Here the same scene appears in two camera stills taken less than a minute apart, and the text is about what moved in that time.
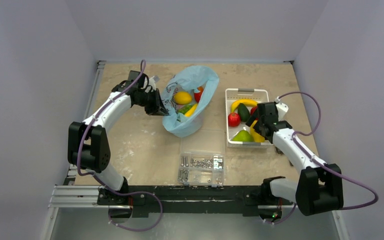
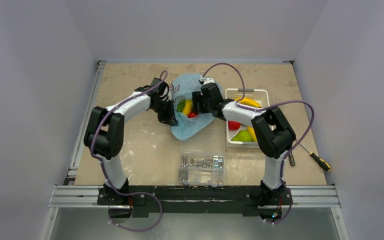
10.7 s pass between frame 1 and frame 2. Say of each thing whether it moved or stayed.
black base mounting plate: stayed
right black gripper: moved
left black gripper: moved
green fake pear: stayed
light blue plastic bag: moved
